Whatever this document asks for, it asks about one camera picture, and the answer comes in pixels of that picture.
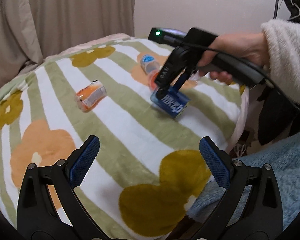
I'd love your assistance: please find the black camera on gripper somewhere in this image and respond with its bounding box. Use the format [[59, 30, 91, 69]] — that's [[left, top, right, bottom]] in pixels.
[[148, 27, 187, 47]]

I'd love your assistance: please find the light blue fluffy blanket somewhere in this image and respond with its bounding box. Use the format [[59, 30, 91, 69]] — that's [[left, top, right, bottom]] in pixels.
[[187, 133, 300, 238]]

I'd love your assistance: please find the white wire hanger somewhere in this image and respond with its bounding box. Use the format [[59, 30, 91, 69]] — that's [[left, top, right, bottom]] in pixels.
[[283, 0, 300, 21]]

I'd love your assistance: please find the right hand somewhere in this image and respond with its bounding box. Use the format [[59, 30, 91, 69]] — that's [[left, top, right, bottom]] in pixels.
[[197, 32, 271, 85]]

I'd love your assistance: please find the striped flower blanket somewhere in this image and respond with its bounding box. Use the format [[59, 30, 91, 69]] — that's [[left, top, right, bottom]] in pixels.
[[0, 38, 248, 239]]

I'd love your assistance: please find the clear cup light-blue label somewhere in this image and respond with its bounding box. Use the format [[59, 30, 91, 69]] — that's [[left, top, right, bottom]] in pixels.
[[140, 54, 160, 75]]

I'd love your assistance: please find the pink bed sheet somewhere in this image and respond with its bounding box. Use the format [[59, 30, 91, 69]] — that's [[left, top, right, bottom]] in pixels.
[[44, 33, 131, 61]]

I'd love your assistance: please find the white fleece right sleeve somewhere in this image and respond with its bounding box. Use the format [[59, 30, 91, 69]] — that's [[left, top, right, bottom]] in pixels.
[[261, 20, 300, 104]]

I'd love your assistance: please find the beige curtain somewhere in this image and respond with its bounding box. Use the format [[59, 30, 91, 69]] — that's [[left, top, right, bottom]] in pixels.
[[0, 0, 134, 88]]

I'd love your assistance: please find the clear cup orange inside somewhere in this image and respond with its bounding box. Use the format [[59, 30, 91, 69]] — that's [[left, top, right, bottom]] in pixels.
[[148, 70, 160, 92]]

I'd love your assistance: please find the black cable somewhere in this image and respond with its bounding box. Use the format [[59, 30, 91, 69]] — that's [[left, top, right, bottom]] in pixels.
[[165, 36, 300, 117]]

